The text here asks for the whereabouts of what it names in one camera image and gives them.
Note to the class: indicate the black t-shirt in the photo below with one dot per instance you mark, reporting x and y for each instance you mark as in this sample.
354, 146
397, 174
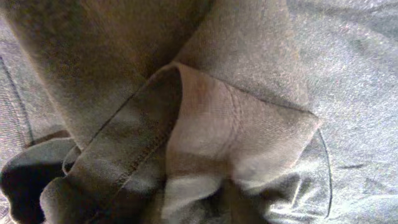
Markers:
202, 112

